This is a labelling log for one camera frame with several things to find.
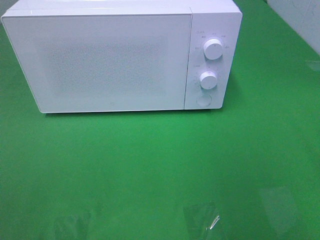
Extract clear tape patch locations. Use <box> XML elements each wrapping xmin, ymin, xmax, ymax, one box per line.
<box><xmin>183</xmin><ymin>201</ymin><xmax>220</xmax><ymax>232</ymax></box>

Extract white wall panel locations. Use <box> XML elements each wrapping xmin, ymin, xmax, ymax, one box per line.
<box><xmin>267</xmin><ymin>0</ymin><xmax>320</xmax><ymax>54</ymax></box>

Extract white microwave door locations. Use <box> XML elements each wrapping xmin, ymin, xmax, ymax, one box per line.
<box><xmin>2</xmin><ymin>14</ymin><xmax>192</xmax><ymax>113</ymax></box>

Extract white microwave oven body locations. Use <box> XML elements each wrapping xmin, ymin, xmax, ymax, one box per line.
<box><xmin>1</xmin><ymin>0</ymin><xmax>243</xmax><ymax>111</ymax></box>

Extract white microwave knob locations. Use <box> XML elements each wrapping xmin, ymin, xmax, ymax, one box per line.
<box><xmin>199</xmin><ymin>71</ymin><xmax>218</xmax><ymax>90</ymax></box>
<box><xmin>203</xmin><ymin>38</ymin><xmax>224</xmax><ymax>60</ymax></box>

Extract round microwave door button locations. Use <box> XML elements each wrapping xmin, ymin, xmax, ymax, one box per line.
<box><xmin>196</xmin><ymin>94</ymin><xmax>212</xmax><ymax>107</ymax></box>

